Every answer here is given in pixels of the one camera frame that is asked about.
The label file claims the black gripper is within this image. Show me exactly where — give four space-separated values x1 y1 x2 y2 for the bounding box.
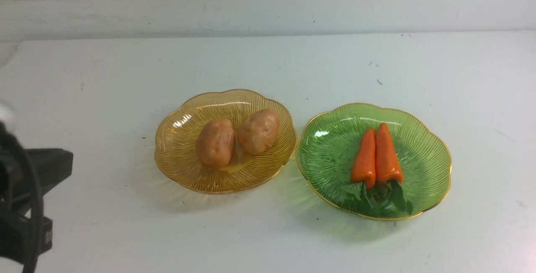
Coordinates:
0 148 73 265

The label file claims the brown toy potato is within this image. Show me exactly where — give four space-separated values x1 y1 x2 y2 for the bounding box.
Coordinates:
237 109 280 155
195 118 235 170

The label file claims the orange toy carrot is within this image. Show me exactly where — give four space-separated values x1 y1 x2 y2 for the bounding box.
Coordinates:
341 128 376 201
375 122 413 214

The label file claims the amber ribbed plastic plate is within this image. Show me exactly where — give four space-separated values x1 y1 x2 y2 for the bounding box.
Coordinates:
155 89 297 195

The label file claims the green ribbed plastic plate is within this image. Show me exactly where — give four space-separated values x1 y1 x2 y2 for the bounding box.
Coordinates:
296 103 452 221

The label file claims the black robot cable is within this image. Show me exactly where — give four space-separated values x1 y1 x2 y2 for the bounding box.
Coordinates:
0 122 45 273

